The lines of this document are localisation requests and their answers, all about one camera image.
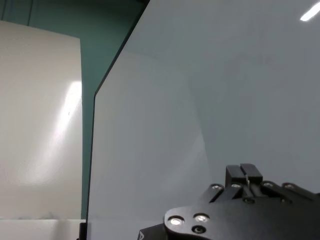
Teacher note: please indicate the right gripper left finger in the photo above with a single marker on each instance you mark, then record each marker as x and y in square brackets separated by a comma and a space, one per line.
[233, 175]

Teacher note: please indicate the white glossy board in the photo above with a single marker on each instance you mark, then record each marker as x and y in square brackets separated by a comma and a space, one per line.
[37, 112]

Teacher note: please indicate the black metal table frame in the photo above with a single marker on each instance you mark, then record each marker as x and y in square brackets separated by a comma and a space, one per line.
[83, 232]

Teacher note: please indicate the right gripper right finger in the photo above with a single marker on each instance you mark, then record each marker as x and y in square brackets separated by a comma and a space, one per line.
[253, 173]

